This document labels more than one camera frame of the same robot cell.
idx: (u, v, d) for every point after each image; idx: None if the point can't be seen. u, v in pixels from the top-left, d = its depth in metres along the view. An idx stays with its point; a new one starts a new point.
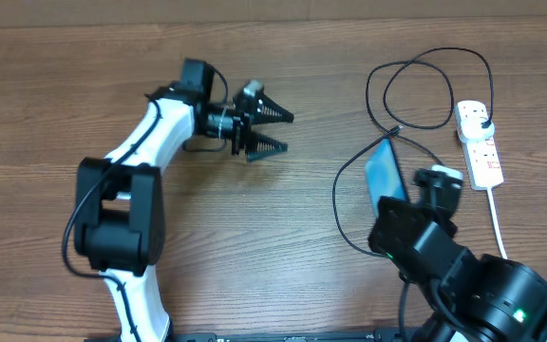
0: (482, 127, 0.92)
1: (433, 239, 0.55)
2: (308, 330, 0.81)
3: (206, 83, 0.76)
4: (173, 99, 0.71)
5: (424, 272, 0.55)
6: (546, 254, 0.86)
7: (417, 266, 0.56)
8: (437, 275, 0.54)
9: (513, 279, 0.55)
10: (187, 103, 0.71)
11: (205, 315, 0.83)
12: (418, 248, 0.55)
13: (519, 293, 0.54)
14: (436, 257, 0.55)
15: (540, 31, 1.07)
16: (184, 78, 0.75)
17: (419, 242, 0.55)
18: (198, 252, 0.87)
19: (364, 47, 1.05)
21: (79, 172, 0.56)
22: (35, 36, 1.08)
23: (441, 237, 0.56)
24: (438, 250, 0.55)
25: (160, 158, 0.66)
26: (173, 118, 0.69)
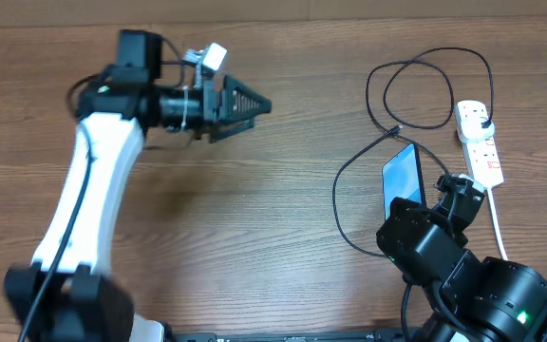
0: (482, 127, 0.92)
1: (435, 243, 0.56)
2: (308, 330, 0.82)
3: (150, 61, 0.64)
4: (110, 104, 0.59)
5: (426, 274, 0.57)
6: (546, 255, 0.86)
7: (419, 267, 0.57)
8: (440, 276, 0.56)
9: (515, 281, 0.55)
10: (127, 109, 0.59)
11: (205, 315, 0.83)
12: (418, 251, 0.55)
13: (521, 294, 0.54)
14: (437, 259, 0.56)
15: (541, 31, 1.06)
16: (122, 62, 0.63)
17: (419, 245, 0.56)
18: (198, 252, 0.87)
19: (364, 47, 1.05)
21: (9, 292, 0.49)
22: (35, 36, 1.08)
23: (442, 239, 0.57)
24: (438, 251, 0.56)
25: (105, 217, 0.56)
26: (108, 154, 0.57)
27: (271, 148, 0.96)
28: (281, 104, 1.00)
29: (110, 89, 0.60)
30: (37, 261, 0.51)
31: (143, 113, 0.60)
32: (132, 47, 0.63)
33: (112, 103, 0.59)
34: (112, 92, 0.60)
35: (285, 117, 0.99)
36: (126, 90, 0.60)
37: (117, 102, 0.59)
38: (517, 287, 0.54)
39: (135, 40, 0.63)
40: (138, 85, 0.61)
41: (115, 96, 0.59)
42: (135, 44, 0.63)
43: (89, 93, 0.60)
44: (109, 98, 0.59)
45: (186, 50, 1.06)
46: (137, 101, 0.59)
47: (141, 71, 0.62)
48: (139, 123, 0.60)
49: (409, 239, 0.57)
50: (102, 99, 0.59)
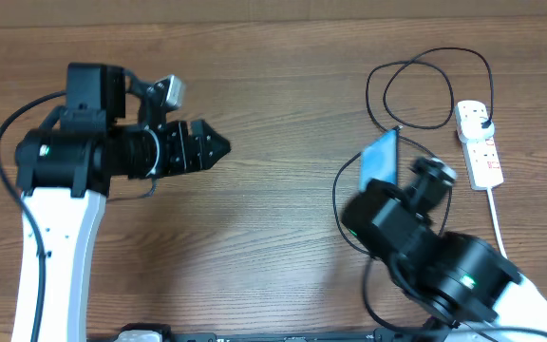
0: (482, 127, 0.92)
1: (392, 215, 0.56)
2: (308, 330, 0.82)
3: (106, 99, 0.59)
4: (57, 165, 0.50)
5: (384, 246, 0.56)
6: (546, 255, 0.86)
7: (377, 240, 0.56)
8: (395, 248, 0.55)
9: (465, 251, 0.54)
10: (77, 164, 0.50)
11: (205, 315, 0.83)
12: (375, 222, 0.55)
13: (471, 263, 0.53)
14: (393, 232, 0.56)
15: (541, 31, 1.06)
16: (75, 103, 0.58)
17: (376, 216, 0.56)
18: (198, 252, 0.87)
19: (364, 47, 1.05)
21: None
22: (35, 36, 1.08)
23: (399, 213, 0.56)
24: (395, 224, 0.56)
25: (69, 314, 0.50)
26: (64, 246, 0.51)
27: (271, 148, 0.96)
28: (281, 105, 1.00)
29: (59, 141, 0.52)
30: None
31: (101, 169, 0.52)
32: (85, 85, 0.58)
33: (65, 157, 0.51)
34: (62, 143, 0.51)
35: (285, 117, 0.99)
36: (79, 139, 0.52)
37: (68, 156, 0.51)
38: (466, 256, 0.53)
39: (87, 75, 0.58)
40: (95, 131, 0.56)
41: (65, 149, 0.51)
42: (89, 82, 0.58)
43: (34, 142, 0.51)
44: (60, 150, 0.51)
45: (186, 50, 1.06)
46: (90, 153, 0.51)
47: (98, 114, 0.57)
48: (92, 180, 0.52)
49: (368, 212, 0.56)
50: (52, 153, 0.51)
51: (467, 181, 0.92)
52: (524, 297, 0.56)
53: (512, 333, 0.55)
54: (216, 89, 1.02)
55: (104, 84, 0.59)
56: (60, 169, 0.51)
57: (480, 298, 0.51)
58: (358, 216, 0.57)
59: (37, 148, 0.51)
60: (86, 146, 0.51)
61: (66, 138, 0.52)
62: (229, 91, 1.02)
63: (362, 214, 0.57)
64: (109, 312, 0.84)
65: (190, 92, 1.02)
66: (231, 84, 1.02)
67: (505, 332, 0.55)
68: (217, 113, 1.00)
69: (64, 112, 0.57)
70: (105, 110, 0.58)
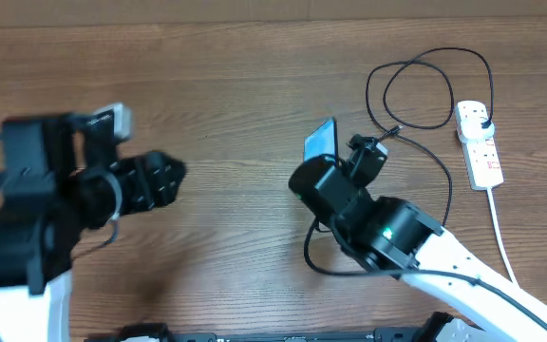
0: (482, 127, 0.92)
1: (331, 181, 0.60)
2: (308, 330, 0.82)
3: (50, 158, 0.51)
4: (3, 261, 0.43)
5: (322, 209, 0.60)
6: (545, 255, 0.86)
7: (317, 204, 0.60)
8: (333, 210, 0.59)
9: (392, 211, 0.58)
10: (23, 256, 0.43)
11: (205, 315, 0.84)
12: (317, 187, 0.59)
13: (396, 221, 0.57)
14: (332, 195, 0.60)
15: (541, 31, 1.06)
16: (16, 168, 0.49)
17: (317, 182, 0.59)
18: (198, 252, 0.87)
19: (363, 47, 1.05)
21: None
22: (35, 36, 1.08)
23: (338, 179, 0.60)
24: (335, 189, 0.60)
25: None
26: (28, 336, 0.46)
27: (270, 148, 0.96)
28: (281, 105, 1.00)
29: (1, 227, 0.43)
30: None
31: (55, 249, 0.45)
32: (21, 145, 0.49)
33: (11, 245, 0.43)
34: (5, 231, 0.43)
35: (285, 117, 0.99)
36: (21, 220, 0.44)
37: (11, 244, 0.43)
38: (393, 215, 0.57)
39: (23, 135, 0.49)
40: (42, 200, 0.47)
41: (7, 239, 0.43)
42: (26, 141, 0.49)
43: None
44: (3, 242, 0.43)
45: (185, 50, 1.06)
46: (38, 238, 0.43)
47: (44, 178, 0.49)
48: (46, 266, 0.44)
49: (310, 178, 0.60)
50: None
51: (467, 181, 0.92)
52: (443, 248, 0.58)
53: (436, 281, 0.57)
54: (216, 89, 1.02)
55: (46, 139, 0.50)
56: (10, 265, 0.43)
57: (402, 252, 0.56)
58: (299, 181, 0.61)
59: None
60: (33, 228, 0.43)
61: (6, 222, 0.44)
62: (229, 91, 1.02)
63: (304, 179, 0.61)
64: (109, 312, 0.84)
65: (190, 92, 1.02)
66: (230, 84, 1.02)
67: (424, 277, 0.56)
68: (217, 113, 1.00)
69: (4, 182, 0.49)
70: (52, 171, 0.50)
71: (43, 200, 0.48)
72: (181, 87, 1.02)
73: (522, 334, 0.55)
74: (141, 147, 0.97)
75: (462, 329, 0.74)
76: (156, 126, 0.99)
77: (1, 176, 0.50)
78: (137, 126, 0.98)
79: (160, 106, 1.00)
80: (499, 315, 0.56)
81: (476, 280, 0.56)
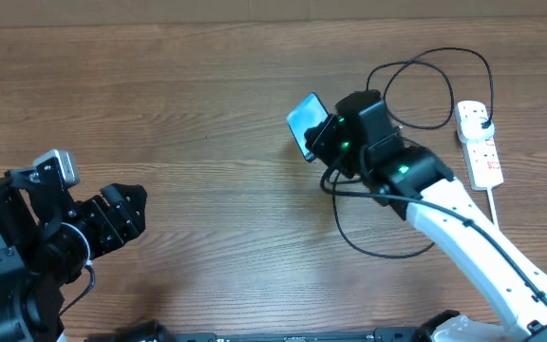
0: (482, 127, 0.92)
1: (379, 112, 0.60)
2: (308, 330, 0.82)
3: (4, 233, 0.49)
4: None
5: (358, 135, 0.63)
6: (545, 255, 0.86)
7: (357, 127, 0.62)
8: (367, 141, 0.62)
9: (418, 157, 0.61)
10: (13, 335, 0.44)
11: (205, 315, 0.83)
12: (362, 115, 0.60)
13: (415, 164, 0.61)
14: (373, 125, 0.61)
15: (541, 31, 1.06)
16: None
17: (365, 108, 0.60)
18: (198, 252, 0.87)
19: (364, 47, 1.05)
21: None
22: (34, 35, 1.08)
23: (383, 113, 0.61)
24: (376, 123, 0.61)
25: None
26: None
27: (270, 149, 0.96)
28: (281, 105, 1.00)
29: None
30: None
31: (42, 319, 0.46)
32: None
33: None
34: None
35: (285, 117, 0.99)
36: (2, 304, 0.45)
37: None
38: (416, 160, 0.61)
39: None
40: (14, 279, 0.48)
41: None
42: None
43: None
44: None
45: (185, 50, 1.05)
46: (25, 317, 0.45)
47: (8, 253, 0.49)
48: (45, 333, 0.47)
49: (360, 104, 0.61)
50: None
51: (467, 181, 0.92)
52: (449, 193, 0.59)
53: (432, 215, 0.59)
54: (216, 89, 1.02)
55: None
56: None
57: (413, 188, 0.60)
58: (349, 105, 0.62)
59: None
60: (16, 313, 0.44)
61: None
62: (230, 91, 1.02)
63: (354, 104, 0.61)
64: (109, 312, 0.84)
65: (190, 92, 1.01)
66: (230, 84, 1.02)
67: (424, 209, 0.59)
68: (217, 113, 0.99)
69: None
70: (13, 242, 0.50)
71: (16, 277, 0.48)
72: (181, 87, 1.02)
73: (499, 276, 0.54)
74: (141, 147, 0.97)
75: (462, 320, 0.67)
76: (156, 126, 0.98)
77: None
78: (136, 127, 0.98)
79: (160, 106, 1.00)
80: (481, 255, 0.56)
81: (467, 221, 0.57)
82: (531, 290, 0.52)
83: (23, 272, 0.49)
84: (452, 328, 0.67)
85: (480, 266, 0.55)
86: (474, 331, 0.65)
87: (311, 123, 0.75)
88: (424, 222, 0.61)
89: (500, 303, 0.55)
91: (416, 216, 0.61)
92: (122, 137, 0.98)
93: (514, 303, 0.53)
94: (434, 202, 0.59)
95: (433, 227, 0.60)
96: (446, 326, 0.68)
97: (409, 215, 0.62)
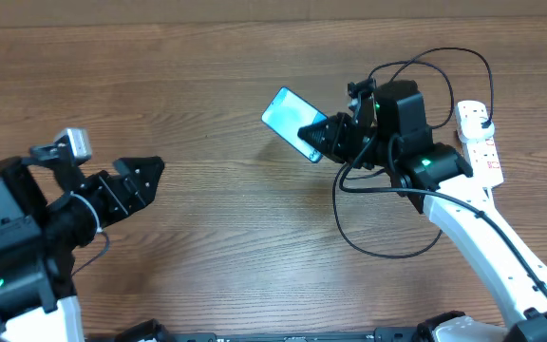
0: (482, 127, 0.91)
1: (417, 104, 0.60)
2: (308, 330, 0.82)
3: (25, 199, 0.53)
4: (18, 291, 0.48)
5: (391, 123, 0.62)
6: (545, 255, 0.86)
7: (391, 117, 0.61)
8: (399, 131, 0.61)
9: (442, 153, 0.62)
10: (33, 283, 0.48)
11: (205, 315, 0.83)
12: (399, 104, 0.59)
13: (438, 159, 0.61)
14: (407, 117, 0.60)
15: (541, 30, 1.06)
16: None
17: (404, 99, 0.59)
18: (198, 252, 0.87)
19: (363, 47, 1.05)
21: None
22: (34, 36, 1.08)
23: (418, 107, 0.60)
24: (411, 115, 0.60)
25: None
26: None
27: (270, 149, 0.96)
28: None
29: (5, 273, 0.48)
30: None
31: (59, 273, 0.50)
32: None
33: (21, 284, 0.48)
34: (11, 274, 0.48)
35: None
36: (27, 260, 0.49)
37: (22, 277, 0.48)
38: (440, 156, 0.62)
39: None
40: (32, 244, 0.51)
41: (17, 276, 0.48)
42: None
43: None
44: (11, 284, 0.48)
45: (185, 49, 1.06)
46: (47, 271, 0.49)
47: (26, 221, 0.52)
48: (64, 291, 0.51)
49: (398, 93, 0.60)
50: (6, 289, 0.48)
51: None
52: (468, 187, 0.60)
53: (446, 205, 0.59)
54: (216, 89, 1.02)
55: (14, 188, 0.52)
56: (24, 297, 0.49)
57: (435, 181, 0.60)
58: (386, 92, 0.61)
59: None
60: (40, 265, 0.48)
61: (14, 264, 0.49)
62: (230, 91, 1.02)
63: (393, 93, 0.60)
64: (109, 312, 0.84)
65: (190, 92, 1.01)
66: (230, 84, 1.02)
67: (441, 201, 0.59)
68: (217, 113, 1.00)
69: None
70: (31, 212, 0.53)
71: (35, 242, 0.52)
72: (181, 87, 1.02)
73: (504, 265, 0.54)
74: (141, 147, 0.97)
75: (467, 319, 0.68)
76: (156, 126, 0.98)
77: None
78: (137, 127, 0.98)
79: (160, 106, 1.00)
80: (490, 245, 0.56)
81: (480, 212, 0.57)
82: (532, 280, 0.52)
83: (40, 237, 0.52)
84: (456, 325, 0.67)
85: (487, 255, 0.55)
86: (477, 328, 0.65)
87: (293, 118, 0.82)
88: (439, 214, 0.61)
89: (503, 294, 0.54)
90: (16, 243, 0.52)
91: (431, 207, 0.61)
92: (122, 137, 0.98)
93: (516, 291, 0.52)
94: (450, 195, 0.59)
95: (446, 218, 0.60)
96: (450, 323, 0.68)
97: (425, 206, 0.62)
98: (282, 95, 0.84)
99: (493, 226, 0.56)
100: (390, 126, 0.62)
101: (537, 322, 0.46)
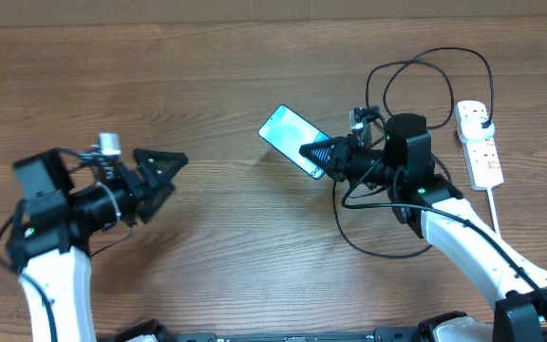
0: (482, 127, 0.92)
1: (424, 143, 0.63)
2: (308, 330, 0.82)
3: (58, 180, 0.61)
4: (41, 243, 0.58)
5: (398, 155, 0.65)
6: (544, 255, 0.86)
7: (400, 152, 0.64)
8: (405, 164, 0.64)
9: (439, 185, 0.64)
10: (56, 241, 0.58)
11: (205, 315, 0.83)
12: (408, 142, 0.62)
13: (434, 192, 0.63)
14: (415, 155, 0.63)
15: (540, 31, 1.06)
16: (31, 192, 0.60)
17: (413, 138, 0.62)
18: (198, 252, 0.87)
19: (363, 47, 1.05)
21: None
22: (34, 36, 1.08)
23: (425, 146, 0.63)
24: (419, 152, 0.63)
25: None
26: (66, 296, 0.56)
27: (270, 148, 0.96)
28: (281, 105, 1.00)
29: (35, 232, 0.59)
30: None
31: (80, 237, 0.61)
32: (31, 174, 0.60)
33: (45, 242, 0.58)
34: (39, 233, 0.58)
35: None
36: (54, 226, 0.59)
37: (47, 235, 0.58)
38: (437, 188, 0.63)
39: (32, 167, 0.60)
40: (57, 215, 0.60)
41: (44, 233, 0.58)
42: (35, 172, 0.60)
43: (15, 243, 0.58)
44: (37, 238, 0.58)
45: (185, 49, 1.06)
46: (68, 231, 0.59)
47: (54, 196, 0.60)
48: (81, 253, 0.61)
49: (408, 131, 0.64)
50: (30, 244, 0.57)
51: (467, 181, 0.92)
52: (455, 202, 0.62)
53: (438, 219, 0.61)
54: (216, 89, 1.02)
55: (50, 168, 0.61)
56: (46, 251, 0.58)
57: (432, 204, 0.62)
58: (398, 127, 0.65)
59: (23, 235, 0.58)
60: (64, 229, 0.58)
61: (46, 224, 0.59)
62: (230, 90, 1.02)
63: (404, 131, 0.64)
64: (109, 312, 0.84)
65: (190, 92, 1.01)
66: (230, 84, 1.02)
67: (431, 217, 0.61)
68: (217, 113, 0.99)
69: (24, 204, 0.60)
70: (62, 189, 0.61)
71: (63, 214, 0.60)
72: (180, 87, 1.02)
73: (489, 261, 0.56)
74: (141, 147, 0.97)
75: (468, 319, 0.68)
76: (156, 126, 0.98)
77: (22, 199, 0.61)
78: (137, 127, 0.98)
79: (160, 106, 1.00)
80: (477, 247, 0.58)
81: (466, 220, 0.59)
82: (513, 270, 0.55)
83: (66, 209, 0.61)
84: (457, 325, 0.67)
85: (474, 256, 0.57)
86: (477, 328, 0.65)
87: (293, 136, 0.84)
88: (431, 230, 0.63)
89: (490, 288, 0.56)
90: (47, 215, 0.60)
91: (425, 224, 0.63)
92: (122, 137, 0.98)
93: (501, 283, 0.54)
94: (440, 208, 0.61)
95: (437, 231, 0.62)
96: (451, 323, 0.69)
97: (422, 227, 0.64)
98: (280, 114, 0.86)
99: (480, 232, 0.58)
100: (397, 158, 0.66)
101: (519, 303, 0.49)
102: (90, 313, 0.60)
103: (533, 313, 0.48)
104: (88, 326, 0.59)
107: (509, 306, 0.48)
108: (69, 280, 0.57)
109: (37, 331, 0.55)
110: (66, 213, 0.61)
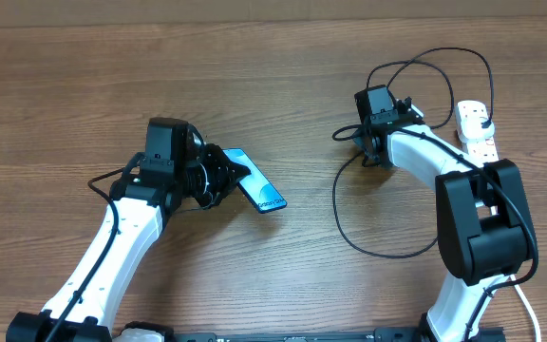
0: (482, 127, 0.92)
1: (382, 93, 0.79)
2: (308, 330, 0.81)
3: (178, 150, 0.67)
4: (139, 193, 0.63)
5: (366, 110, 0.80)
6: (546, 255, 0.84)
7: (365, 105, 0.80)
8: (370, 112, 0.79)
9: (405, 120, 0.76)
10: (152, 202, 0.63)
11: (204, 315, 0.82)
12: (367, 92, 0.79)
13: (399, 123, 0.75)
14: (376, 103, 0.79)
15: (539, 31, 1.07)
16: (151, 151, 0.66)
17: (372, 89, 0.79)
18: (198, 252, 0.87)
19: (363, 46, 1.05)
21: (9, 332, 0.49)
22: (35, 35, 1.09)
23: (385, 97, 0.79)
24: (379, 98, 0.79)
25: (118, 284, 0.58)
26: (132, 232, 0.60)
27: (270, 149, 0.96)
28: (281, 105, 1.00)
29: (141, 181, 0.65)
30: (47, 311, 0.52)
31: (170, 207, 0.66)
32: (163, 141, 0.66)
33: (140, 193, 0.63)
34: (143, 184, 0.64)
35: (285, 117, 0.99)
36: (155, 185, 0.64)
37: (145, 194, 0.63)
38: (403, 121, 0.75)
39: (163, 132, 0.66)
40: (163, 180, 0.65)
41: (144, 189, 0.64)
42: (163, 139, 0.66)
43: (122, 183, 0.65)
44: (137, 191, 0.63)
45: (185, 49, 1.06)
46: (164, 199, 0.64)
47: (168, 162, 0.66)
48: (162, 218, 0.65)
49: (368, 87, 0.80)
50: (130, 189, 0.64)
51: None
52: (417, 126, 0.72)
53: (400, 137, 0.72)
54: (216, 89, 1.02)
55: (173, 142, 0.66)
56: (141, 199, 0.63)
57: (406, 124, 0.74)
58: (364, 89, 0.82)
59: (132, 180, 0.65)
60: (162, 196, 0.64)
61: (148, 184, 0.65)
62: (230, 91, 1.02)
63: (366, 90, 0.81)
64: None
65: (190, 92, 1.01)
66: (230, 84, 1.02)
67: (394, 136, 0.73)
68: (218, 112, 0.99)
69: (142, 158, 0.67)
70: (176, 160, 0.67)
71: (168, 181, 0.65)
72: (181, 87, 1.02)
73: (435, 156, 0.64)
74: (141, 148, 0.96)
75: None
76: None
77: (143, 152, 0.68)
78: (136, 126, 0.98)
79: (160, 106, 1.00)
80: (428, 149, 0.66)
81: (422, 135, 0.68)
82: (455, 158, 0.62)
83: (170, 177, 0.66)
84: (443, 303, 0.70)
85: (424, 155, 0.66)
86: None
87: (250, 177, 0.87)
88: (398, 151, 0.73)
89: None
90: (154, 173, 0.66)
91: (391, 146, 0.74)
92: (122, 136, 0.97)
93: (444, 166, 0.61)
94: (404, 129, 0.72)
95: (402, 150, 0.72)
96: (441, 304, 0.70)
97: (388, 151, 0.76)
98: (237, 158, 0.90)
99: (432, 142, 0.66)
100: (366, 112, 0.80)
101: (457, 177, 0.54)
102: (133, 273, 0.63)
103: (468, 184, 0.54)
104: (127, 275, 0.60)
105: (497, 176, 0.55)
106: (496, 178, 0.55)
107: (447, 179, 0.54)
108: (143, 220, 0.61)
109: (94, 246, 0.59)
110: (171, 185, 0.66)
